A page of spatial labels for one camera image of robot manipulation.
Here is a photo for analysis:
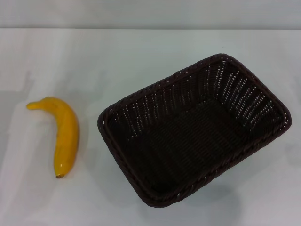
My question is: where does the dark brown woven basket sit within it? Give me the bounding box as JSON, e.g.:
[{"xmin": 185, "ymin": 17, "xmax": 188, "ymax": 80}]
[{"xmin": 97, "ymin": 53, "xmax": 292, "ymax": 209}]

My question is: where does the yellow banana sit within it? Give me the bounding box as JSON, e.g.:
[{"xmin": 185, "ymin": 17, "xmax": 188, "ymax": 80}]
[{"xmin": 26, "ymin": 96, "xmax": 80, "ymax": 179}]

